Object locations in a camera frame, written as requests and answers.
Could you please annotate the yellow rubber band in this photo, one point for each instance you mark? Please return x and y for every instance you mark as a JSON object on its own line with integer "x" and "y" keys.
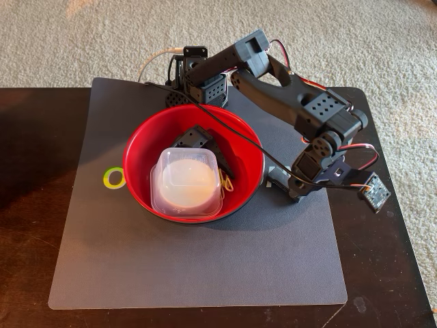
{"x": 228, "y": 187}

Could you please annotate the small black clip part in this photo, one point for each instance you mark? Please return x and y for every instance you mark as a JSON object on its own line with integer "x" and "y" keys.
{"x": 276, "y": 177}

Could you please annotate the clear plastic container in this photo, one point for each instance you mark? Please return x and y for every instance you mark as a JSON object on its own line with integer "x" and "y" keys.
{"x": 186, "y": 153}

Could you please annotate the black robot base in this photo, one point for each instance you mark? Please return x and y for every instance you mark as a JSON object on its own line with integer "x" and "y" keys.
{"x": 215, "y": 94}

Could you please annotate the small white bowl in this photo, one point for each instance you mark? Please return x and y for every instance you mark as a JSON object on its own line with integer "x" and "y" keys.
{"x": 189, "y": 181}

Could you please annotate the red bowl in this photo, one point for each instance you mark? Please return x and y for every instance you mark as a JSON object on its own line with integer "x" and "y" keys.
{"x": 147, "y": 147}

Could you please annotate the black printed jaw part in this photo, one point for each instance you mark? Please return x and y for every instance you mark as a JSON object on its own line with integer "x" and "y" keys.
{"x": 194, "y": 136}

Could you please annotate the grey desk mat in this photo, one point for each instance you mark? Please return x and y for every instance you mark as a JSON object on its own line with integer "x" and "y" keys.
{"x": 205, "y": 266}

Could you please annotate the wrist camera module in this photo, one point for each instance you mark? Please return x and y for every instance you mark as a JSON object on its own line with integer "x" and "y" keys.
{"x": 375, "y": 193}

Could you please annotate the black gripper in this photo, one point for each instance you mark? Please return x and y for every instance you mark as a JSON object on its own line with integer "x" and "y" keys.
{"x": 296, "y": 188}

